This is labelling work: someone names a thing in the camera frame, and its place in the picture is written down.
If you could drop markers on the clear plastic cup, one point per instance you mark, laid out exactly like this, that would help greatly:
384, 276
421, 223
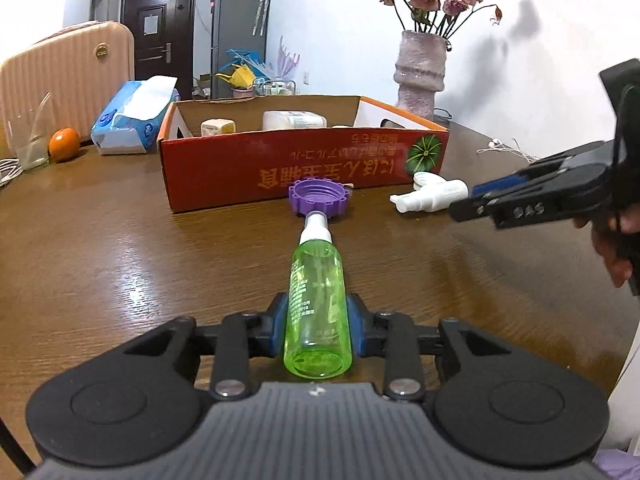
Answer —
30, 135

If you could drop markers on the orange fruit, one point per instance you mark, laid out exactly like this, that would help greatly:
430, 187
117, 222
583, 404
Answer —
64, 145

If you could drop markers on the green spray bottle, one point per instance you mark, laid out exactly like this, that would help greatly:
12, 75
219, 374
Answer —
315, 300

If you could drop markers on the white paper notice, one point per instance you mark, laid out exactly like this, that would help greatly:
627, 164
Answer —
150, 24

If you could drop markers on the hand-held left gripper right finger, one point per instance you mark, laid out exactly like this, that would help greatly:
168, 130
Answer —
357, 325

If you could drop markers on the grey refrigerator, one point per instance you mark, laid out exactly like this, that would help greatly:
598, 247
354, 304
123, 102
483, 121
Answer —
235, 25

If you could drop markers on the red cardboard box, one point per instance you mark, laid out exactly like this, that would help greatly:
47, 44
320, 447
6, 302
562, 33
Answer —
300, 170

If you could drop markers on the pink ribbed suitcase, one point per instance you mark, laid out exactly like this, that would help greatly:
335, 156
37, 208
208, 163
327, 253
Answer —
60, 70

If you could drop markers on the folded umbrella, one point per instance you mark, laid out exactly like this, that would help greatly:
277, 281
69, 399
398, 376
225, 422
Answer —
262, 5

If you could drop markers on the dark brown door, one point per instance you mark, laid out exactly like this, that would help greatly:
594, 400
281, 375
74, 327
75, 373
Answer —
155, 45

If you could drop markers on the blue tissue pack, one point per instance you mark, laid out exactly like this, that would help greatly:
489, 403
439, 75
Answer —
132, 120

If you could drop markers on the purple toothed lid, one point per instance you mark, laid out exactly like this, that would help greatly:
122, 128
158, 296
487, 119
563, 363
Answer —
320, 200

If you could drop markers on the lilac decorative stems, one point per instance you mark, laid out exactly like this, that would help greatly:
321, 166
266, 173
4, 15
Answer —
289, 60

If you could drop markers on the person's light clothing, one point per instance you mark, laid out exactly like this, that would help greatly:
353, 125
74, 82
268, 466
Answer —
625, 410

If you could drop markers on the yellow watering can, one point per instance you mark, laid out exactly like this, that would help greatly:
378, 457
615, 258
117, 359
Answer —
237, 77

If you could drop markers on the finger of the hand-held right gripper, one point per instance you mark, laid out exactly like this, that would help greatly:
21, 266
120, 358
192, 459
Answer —
500, 185
530, 207

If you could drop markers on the white lotion bottle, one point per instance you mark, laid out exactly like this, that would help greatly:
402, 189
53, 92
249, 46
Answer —
295, 120

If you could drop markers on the white pump bottle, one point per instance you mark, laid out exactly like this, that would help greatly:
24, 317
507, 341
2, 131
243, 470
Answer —
435, 195

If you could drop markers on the person's right hand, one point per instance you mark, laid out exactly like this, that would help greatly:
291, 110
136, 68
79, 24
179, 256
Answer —
607, 245

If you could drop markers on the small pink pot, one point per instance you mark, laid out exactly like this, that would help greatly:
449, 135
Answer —
242, 93

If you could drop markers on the small cart with bottles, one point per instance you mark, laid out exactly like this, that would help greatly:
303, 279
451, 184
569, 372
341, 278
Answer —
275, 87

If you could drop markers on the white ribbed cap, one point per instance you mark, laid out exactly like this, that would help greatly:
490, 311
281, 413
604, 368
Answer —
427, 180

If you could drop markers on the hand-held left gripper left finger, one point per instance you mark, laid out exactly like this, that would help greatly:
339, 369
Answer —
280, 325

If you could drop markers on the black eyeglasses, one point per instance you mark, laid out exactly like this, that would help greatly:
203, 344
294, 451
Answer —
442, 116

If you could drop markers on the pink ceramic vase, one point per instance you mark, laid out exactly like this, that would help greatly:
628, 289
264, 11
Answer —
420, 75

